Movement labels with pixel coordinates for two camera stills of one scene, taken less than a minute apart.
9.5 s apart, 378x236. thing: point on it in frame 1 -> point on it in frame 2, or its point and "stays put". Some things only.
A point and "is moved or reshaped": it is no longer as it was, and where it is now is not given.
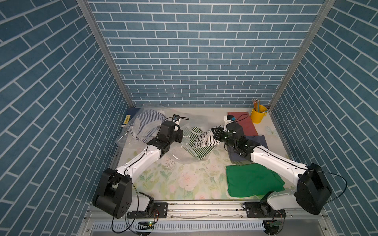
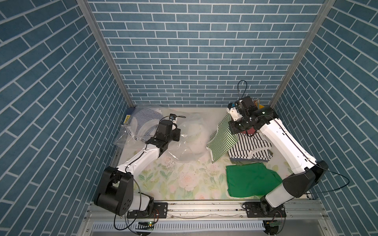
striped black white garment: (207, 139) is moved or reshaped
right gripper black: (217, 135) -> (231, 125)
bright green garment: (251, 180) stays put
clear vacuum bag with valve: (187, 151) stays put
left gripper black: (179, 133) stays put
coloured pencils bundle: (256, 104) stays put
